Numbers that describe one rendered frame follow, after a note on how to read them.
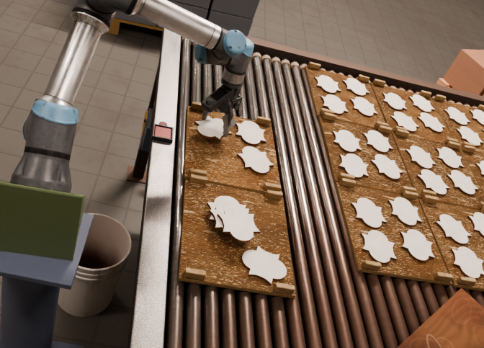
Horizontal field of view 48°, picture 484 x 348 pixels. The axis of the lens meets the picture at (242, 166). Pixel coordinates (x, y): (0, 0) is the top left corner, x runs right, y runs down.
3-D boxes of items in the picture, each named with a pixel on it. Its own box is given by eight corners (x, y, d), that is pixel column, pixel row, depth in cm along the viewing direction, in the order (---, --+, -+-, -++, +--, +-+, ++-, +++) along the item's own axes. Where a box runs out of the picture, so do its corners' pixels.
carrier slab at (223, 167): (183, 179, 185) (184, 176, 184) (186, 108, 215) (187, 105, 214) (280, 197, 193) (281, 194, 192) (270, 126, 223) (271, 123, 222)
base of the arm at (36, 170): (3, 181, 135) (11, 143, 135) (17, 184, 149) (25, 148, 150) (65, 192, 137) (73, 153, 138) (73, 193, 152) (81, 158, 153)
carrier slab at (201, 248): (178, 280, 153) (178, 277, 152) (184, 181, 184) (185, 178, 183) (294, 299, 161) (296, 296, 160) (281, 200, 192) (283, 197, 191)
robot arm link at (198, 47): (206, 34, 171) (237, 37, 176) (192, 42, 181) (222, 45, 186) (206, 59, 171) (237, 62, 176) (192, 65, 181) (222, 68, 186)
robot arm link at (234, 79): (237, 77, 184) (219, 65, 187) (233, 88, 186) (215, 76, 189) (250, 72, 189) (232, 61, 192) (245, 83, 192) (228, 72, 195)
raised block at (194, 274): (183, 277, 153) (185, 271, 151) (183, 272, 154) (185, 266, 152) (204, 281, 154) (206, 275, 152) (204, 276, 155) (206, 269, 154)
